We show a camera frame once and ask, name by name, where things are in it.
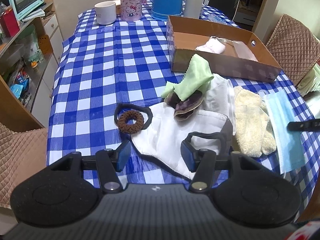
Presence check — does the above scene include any white pink folded cloth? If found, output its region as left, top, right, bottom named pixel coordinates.
left=196, top=37, right=226, bottom=54

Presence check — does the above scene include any quilted brown chair right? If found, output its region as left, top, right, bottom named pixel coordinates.
left=266, top=14, right=319, bottom=86

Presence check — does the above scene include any light green cloth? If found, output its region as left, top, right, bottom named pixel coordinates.
left=161, top=54, right=214, bottom=101

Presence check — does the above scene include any brown knitted scrunchie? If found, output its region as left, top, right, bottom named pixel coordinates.
left=117, top=110, right=144, bottom=134

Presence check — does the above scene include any purple velvet scrunchie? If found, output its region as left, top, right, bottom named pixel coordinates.
left=164, top=90, right=203, bottom=121

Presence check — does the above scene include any cream yellow towel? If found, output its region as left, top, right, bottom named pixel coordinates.
left=234, top=86, right=277, bottom=158

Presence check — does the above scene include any quilted brown chair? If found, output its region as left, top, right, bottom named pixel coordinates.
left=1, top=125, right=48, bottom=209
left=266, top=14, right=319, bottom=86

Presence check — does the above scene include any white face mask black trim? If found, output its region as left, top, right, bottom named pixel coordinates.
left=114, top=102, right=233, bottom=179

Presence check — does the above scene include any wooden shelf cabinet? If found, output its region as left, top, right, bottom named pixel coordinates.
left=1, top=0, right=62, bottom=132

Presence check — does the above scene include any red box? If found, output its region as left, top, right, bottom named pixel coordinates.
left=1, top=8, right=20, bottom=37

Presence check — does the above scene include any white ceramic mug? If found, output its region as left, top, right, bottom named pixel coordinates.
left=94, top=1, right=117, bottom=25

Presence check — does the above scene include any pink hello kitty cup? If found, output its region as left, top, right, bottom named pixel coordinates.
left=120, top=0, right=146, bottom=21

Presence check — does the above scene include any clear plastic packaged mask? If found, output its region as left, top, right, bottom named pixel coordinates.
left=219, top=38, right=258, bottom=62

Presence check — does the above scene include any white cloth mask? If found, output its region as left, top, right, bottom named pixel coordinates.
left=200, top=74, right=236, bottom=135

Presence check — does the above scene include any blue checkered tablecloth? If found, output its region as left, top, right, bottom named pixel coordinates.
left=47, top=0, right=319, bottom=214

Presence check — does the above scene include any quilted brown chair left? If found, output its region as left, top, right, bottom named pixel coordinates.
left=1, top=125, right=48, bottom=209

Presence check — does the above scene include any blue surgical mask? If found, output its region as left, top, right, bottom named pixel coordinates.
left=263, top=89, right=305, bottom=174

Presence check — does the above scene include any brown cardboard box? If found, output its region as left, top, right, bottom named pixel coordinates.
left=166, top=16, right=281, bottom=83

